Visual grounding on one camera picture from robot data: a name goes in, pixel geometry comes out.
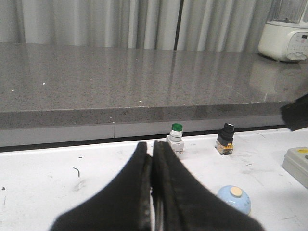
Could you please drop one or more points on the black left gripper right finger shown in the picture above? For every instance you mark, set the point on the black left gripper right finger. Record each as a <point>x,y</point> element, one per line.
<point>182,203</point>

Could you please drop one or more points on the grey stone countertop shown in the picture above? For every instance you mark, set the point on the grey stone countertop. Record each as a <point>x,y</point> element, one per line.
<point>51,86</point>

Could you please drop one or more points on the black selector switch yellow base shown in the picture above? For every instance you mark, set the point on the black selector switch yellow base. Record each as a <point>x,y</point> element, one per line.
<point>224,142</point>

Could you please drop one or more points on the green indicator light switch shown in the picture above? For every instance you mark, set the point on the green indicator light switch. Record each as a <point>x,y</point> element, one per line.
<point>174,138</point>

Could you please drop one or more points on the white blender appliance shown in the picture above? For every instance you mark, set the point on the white blender appliance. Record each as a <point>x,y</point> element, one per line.
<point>285,33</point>

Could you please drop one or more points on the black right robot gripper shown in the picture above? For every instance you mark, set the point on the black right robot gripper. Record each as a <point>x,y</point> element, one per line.
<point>295,114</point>

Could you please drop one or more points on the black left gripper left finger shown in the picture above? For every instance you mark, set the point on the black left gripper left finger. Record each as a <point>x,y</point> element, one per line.
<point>122,205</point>

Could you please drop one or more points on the blue and cream call bell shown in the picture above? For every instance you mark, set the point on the blue and cream call bell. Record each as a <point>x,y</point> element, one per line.
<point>236,198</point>

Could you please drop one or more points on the grey on-off switch box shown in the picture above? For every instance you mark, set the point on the grey on-off switch box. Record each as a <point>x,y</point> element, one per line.
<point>296,164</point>

